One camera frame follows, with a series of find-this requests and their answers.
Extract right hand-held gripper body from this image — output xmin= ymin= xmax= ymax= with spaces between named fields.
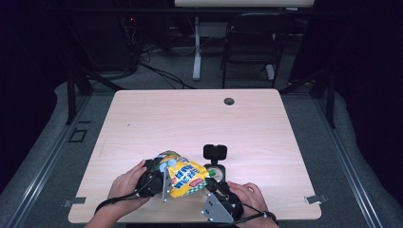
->
xmin=201 ymin=181 xmax=245 ymax=224

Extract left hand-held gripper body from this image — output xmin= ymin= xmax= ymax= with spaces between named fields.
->
xmin=136 ymin=158 xmax=174 ymax=204

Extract yellow spouted pouch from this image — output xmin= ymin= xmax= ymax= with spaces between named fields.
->
xmin=154 ymin=149 xmax=212 ymax=200

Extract glass jar with black lid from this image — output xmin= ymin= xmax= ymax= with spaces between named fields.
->
xmin=201 ymin=143 xmax=229 ymax=188

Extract person's left hand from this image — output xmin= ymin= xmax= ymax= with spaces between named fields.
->
xmin=108 ymin=159 xmax=150 ymax=211

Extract person's right hand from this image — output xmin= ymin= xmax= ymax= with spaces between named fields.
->
xmin=225 ymin=180 xmax=270 ymax=222

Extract grey tape strip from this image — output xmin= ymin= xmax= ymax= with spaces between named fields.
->
xmin=62 ymin=196 xmax=87 ymax=209
xmin=304 ymin=193 xmax=329 ymax=205

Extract black metal stand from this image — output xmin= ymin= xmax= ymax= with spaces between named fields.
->
xmin=65 ymin=67 xmax=125 ymax=125
xmin=278 ymin=69 xmax=336 ymax=129

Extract white desk leg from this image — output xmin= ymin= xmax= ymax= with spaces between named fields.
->
xmin=192 ymin=15 xmax=203 ymax=82

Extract dark equipment cabinet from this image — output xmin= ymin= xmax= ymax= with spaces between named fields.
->
xmin=85 ymin=14 xmax=141 ymax=72

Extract black folding chair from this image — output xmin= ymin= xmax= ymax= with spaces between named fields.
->
xmin=221 ymin=12 xmax=295 ymax=90

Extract right hand-held gripper cable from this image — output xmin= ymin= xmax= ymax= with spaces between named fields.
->
xmin=221 ymin=202 xmax=280 ymax=228

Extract hand-held gripper cable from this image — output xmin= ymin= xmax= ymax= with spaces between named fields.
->
xmin=94 ymin=177 xmax=156 ymax=217
xmin=221 ymin=202 xmax=280 ymax=228

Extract left hand-held gripper cable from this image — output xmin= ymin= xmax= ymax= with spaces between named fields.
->
xmin=94 ymin=177 xmax=156 ymax=217

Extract black floor cables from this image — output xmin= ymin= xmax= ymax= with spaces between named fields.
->
xmin=138 ymin=61 xmax=197 ymax=90

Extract aluminium floor rail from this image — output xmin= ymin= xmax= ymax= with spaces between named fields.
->
xmin=0 ymin=94 xmax=93 ymax=228
xmin=313 ymin=94 xmax=385 ymax=228

